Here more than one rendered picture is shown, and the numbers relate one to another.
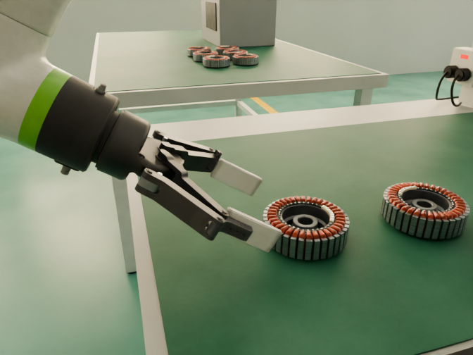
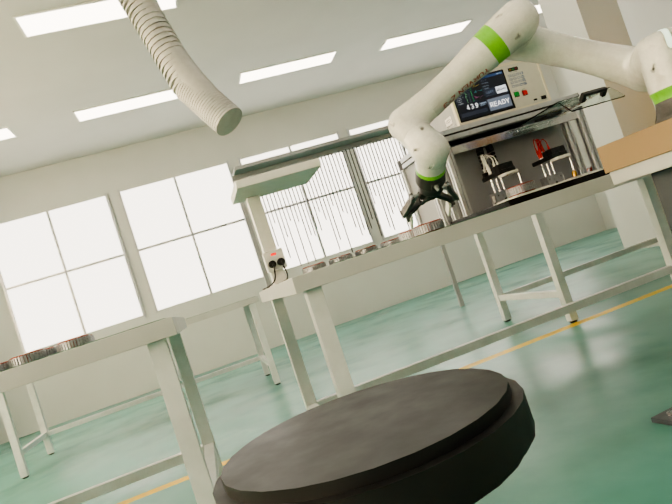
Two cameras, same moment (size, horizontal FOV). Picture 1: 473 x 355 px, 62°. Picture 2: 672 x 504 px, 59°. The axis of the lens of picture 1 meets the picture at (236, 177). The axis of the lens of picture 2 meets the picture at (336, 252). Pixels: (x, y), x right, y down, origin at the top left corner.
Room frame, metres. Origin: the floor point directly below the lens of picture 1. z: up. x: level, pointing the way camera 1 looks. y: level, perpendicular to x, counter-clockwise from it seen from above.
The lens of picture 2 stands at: (0.69, 2.01, 0.72)
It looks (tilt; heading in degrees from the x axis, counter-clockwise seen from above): 2 degrees up; 273
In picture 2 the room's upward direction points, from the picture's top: 18 degrees counter-clockwise
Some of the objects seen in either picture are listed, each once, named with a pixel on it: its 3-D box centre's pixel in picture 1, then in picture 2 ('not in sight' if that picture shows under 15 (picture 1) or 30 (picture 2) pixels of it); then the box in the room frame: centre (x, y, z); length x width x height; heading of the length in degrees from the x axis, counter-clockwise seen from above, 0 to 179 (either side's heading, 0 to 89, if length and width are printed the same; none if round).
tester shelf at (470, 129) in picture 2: not in sight; (484, 134); (0.03, -0.59, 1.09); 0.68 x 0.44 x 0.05; 17
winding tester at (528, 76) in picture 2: not in sight; (477, 106); (0.02, -0.60, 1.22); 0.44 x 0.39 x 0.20; 17
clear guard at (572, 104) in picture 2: not in sight; (569, 111); (-0.25, -0.35, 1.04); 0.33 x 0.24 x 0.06; 107
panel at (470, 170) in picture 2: not in sight; (504, 167); (0.01, -0.53, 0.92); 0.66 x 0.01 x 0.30; 17
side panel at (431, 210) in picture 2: not in sight; (425, 197); (0.37, -0.57, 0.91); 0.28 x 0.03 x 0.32; 107
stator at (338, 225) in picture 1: (305, 225); (428, 227); (0.45, -0.09, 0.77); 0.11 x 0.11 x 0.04
